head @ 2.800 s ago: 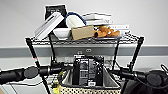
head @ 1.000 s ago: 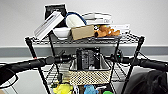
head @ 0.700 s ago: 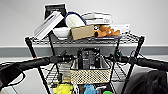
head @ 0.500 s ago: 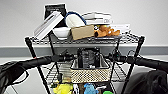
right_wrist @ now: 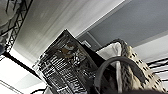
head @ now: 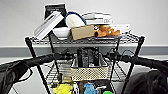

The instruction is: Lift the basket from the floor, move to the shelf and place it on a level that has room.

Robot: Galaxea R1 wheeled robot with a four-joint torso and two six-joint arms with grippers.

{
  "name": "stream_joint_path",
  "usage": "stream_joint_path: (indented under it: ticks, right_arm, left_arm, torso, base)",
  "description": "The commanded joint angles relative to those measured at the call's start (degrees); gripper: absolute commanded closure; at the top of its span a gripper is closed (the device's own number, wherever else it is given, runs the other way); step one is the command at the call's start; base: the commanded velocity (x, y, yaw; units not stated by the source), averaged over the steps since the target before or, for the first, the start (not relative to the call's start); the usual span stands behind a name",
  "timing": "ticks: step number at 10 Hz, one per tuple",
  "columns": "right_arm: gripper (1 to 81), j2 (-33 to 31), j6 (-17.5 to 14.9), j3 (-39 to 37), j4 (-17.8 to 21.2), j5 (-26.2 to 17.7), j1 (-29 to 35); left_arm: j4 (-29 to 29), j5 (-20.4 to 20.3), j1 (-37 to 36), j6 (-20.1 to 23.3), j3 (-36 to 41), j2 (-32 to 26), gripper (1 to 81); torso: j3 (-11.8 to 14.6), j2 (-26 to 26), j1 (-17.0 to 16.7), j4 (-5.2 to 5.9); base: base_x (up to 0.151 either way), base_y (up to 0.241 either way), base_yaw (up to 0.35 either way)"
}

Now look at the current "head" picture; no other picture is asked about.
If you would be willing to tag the white bowl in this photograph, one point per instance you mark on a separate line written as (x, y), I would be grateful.
(61, 32)

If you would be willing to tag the orange plush toy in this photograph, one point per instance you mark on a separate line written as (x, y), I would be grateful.
(106, 31)

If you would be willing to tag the white printed box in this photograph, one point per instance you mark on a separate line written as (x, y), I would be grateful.
(120, 28)

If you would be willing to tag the brown cardboard box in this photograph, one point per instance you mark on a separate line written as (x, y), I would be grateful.
(82, 32)

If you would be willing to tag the white flat leaning box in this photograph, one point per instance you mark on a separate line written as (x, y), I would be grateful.
(48, 25)

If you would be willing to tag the green lidded container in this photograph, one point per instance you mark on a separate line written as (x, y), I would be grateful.
(108, 92)

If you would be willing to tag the white round cushion blue rim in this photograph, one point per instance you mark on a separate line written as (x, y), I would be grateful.
(76, 20)

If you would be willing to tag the black office chair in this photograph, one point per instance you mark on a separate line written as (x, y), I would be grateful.
(153, 83)

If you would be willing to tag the blue plush toy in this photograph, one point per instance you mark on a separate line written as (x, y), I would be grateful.
(90, 89)

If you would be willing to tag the black framed box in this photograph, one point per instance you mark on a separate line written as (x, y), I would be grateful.
(55, 9)

